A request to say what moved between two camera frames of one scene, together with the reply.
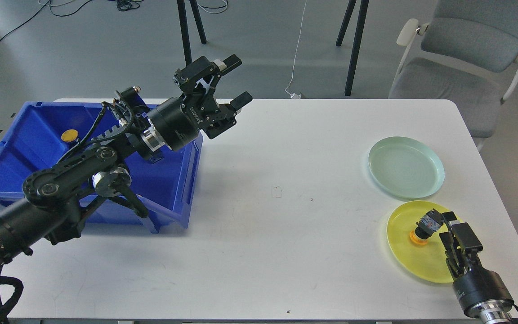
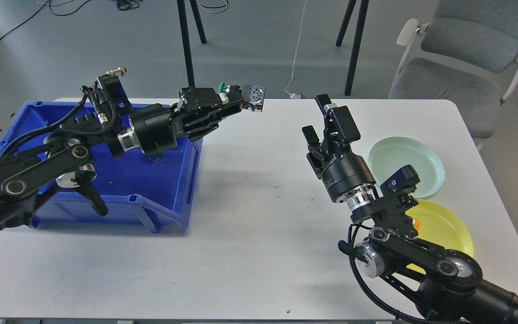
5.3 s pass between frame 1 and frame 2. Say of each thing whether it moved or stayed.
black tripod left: stayed
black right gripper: moved
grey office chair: stayed
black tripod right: stayed
